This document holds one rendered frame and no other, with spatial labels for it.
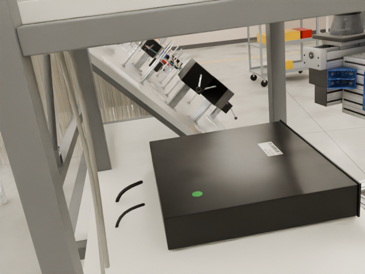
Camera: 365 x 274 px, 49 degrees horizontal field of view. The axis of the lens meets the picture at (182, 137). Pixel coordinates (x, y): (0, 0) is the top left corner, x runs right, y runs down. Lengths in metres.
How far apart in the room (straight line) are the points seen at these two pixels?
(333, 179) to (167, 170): 0.30
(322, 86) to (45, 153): 1.72
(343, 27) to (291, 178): 1.38
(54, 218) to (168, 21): 0.22
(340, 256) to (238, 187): 0.19
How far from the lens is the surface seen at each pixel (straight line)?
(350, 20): 2.03
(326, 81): 1.99
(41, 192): 0.42
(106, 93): 2.60
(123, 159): 1.74
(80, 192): 1.53
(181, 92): 1.14
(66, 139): 1.48
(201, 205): 0.66
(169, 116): 1.05
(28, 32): 0.38
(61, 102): 2.71
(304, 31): 5.96
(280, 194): 0.68
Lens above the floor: 1.46
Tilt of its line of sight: 20 degrees down
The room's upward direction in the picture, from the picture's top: 7 degrees counter-clockwise
